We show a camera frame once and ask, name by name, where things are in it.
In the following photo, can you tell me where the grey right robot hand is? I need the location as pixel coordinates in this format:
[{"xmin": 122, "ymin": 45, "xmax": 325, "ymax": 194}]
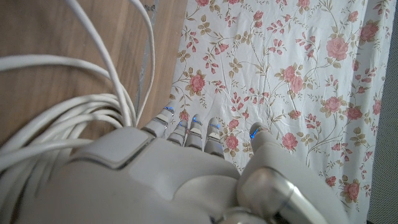
[{"xmin": 0, "ymin": 101, "xmax": 352, "ymax": 224}]

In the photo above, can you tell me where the white Ethernet cable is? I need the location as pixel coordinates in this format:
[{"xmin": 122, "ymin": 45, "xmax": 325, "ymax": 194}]
[{"xmin": 0, "ymin": 0, "xmax": 156, "ymax": 194}]

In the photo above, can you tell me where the floral backdrop cloth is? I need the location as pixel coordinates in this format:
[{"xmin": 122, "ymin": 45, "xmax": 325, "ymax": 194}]
[{"xmin": 167, "ymin": 0, "xmax": 397, "ymax": 224}]

